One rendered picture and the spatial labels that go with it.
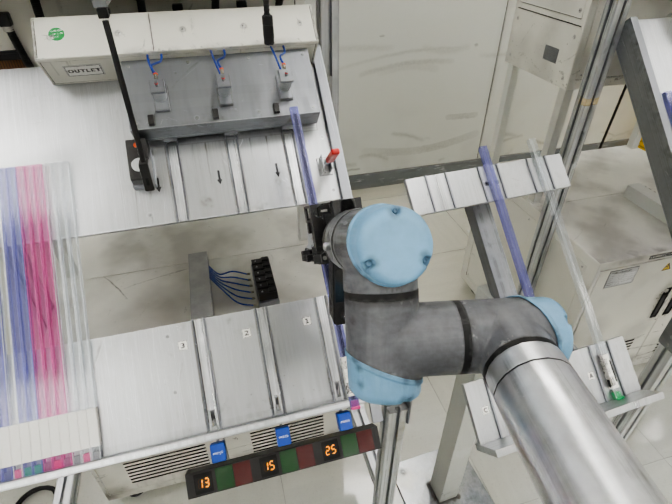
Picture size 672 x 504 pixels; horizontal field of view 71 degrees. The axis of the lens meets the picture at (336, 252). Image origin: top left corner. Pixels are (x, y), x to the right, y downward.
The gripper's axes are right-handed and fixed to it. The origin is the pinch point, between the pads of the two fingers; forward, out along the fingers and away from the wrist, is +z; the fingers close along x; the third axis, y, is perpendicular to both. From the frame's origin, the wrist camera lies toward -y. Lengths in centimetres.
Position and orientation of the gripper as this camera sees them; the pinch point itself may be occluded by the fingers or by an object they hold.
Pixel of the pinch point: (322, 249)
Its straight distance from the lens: 76.1
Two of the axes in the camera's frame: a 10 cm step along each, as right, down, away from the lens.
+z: -2.3, -0.5, 9.7
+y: -1.5, -9.8, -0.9
